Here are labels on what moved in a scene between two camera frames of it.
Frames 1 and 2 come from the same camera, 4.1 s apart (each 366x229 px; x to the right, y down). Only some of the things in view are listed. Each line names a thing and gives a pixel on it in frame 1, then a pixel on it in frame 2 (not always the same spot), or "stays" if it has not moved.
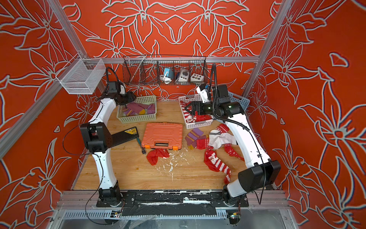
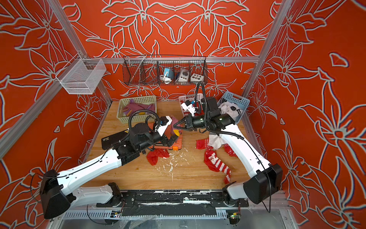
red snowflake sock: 231,151 stays
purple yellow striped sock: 191,137 → 174,131
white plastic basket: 192,125 stays
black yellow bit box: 125,136 stays
